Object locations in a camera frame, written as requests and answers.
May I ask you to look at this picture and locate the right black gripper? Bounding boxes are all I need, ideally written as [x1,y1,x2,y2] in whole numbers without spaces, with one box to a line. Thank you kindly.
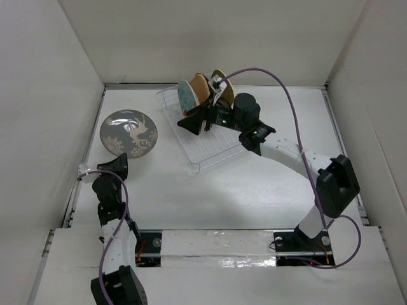
[177,90,245,135]

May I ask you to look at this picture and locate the red and teal plate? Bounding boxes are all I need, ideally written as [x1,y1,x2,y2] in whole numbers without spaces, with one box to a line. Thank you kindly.
[177,79,198,116]

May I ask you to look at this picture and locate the grey deer pattern plate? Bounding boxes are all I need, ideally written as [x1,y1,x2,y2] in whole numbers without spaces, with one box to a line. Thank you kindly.
[99,109,158,159]

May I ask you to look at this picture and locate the square woven bamboo tray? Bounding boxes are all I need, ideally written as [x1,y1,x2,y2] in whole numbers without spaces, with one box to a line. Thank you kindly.
[190,73,210,104]

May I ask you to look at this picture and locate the yellow woven bamboo plate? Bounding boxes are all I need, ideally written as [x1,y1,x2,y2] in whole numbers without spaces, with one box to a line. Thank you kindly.
[211,69,235,109]

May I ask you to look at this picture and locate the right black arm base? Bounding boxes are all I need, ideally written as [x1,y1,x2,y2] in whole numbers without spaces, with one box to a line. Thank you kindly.
[269,231,335,267]

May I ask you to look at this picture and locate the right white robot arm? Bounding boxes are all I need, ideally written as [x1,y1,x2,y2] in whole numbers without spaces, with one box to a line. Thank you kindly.
[177,93,360,250]

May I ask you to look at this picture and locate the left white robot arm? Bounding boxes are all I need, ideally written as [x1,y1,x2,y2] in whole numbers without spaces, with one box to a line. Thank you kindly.
[90,153,148,304]

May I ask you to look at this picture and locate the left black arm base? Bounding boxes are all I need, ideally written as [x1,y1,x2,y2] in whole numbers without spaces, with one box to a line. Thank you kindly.
[135,230,162,268]

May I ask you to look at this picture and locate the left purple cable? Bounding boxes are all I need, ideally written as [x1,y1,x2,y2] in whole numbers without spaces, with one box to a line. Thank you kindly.
[79,170,130,305]

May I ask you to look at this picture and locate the purple cable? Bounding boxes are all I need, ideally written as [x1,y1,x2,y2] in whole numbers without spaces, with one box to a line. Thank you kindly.
[79,170,130,305]
[212,67,362,269]

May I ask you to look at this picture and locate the white wire dish rack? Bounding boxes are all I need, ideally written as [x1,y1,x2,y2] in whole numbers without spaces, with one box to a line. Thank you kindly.
[156,86,246,173]

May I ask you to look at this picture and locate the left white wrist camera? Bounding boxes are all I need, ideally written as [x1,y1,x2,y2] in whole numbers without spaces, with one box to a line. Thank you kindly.
[76,163,92,184]

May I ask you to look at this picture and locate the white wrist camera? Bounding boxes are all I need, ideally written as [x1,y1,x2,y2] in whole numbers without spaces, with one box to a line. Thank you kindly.
[76,163,92,184]
[208,76,226,105]

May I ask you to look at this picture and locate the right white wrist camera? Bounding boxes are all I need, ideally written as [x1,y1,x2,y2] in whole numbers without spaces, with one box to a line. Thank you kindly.
[208,76,226,105]

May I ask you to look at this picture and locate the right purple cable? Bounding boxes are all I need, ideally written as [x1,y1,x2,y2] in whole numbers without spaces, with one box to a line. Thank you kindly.
[212,67,362,269]

